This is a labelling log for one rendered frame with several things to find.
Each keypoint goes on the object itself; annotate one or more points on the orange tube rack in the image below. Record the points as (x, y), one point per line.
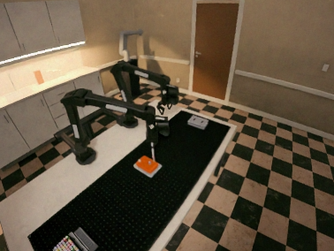
(146, 166)

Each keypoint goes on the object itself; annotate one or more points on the white slotted holder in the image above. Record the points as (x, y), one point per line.
(82, 236)

